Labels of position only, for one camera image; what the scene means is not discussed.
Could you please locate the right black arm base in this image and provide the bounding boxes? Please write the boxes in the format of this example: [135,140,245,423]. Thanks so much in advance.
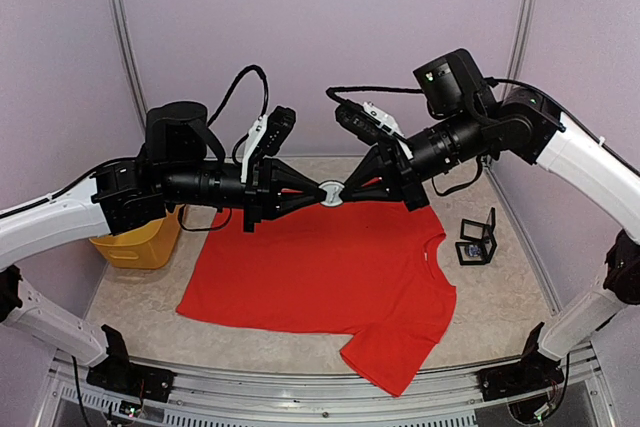
[477,322,565,401]

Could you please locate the right aluminium frame post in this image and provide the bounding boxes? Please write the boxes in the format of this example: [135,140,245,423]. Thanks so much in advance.
[506,0,537,80]

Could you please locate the front black display box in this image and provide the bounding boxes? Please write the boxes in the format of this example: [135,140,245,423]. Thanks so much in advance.
[455,241,497,266]

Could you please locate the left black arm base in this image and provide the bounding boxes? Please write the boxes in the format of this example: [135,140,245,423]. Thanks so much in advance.
[86,324,175,403]

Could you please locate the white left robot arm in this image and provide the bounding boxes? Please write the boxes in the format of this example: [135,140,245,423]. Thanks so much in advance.
[1,101,326,392]

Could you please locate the yellow plastic basket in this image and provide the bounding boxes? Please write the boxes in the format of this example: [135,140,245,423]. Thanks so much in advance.
[89,210,181,270]

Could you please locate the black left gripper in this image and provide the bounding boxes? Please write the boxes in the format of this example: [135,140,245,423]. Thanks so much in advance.
[160,157,328,232]

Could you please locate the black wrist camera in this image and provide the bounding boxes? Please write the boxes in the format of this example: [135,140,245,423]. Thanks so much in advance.
[326,86,421,159]
[240,106,296,184]

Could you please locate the aluminium front rail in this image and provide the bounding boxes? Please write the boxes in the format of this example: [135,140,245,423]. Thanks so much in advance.
[30,344,619,426]

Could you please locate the black display box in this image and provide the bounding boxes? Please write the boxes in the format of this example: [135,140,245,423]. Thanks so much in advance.
[460,207,496,241]
[455,241,497,266]

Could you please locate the blue brooch in front box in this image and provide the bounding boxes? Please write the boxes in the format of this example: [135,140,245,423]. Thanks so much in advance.
[464,244,483,258]

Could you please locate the left aluminium frame post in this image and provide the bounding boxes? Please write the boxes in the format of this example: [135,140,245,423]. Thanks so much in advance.
[108,0,148,126]

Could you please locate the rear black display box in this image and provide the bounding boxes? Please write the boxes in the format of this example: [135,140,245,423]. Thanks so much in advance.
[460,207,496,241]

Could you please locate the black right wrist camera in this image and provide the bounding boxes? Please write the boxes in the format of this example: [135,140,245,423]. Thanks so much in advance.
[326,86,421,159]

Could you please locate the aluminium frame post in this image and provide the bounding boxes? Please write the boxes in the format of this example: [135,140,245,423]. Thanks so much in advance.
[506,0,537,80]
[108,0,148,126]

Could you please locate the white round brooch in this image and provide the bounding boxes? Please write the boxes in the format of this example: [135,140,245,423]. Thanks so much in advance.
[318,180,344,208]

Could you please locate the red t-shirt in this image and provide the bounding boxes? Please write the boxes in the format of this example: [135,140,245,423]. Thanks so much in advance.
[177,202,457,397]

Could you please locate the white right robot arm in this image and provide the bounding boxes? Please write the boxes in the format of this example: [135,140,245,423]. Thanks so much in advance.
[327,48,639,391]

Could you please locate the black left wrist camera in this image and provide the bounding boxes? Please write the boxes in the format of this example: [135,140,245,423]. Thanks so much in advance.
[240,106,296,184]

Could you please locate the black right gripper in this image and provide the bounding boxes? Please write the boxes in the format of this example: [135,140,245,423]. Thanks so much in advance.
[338,103,491,211]

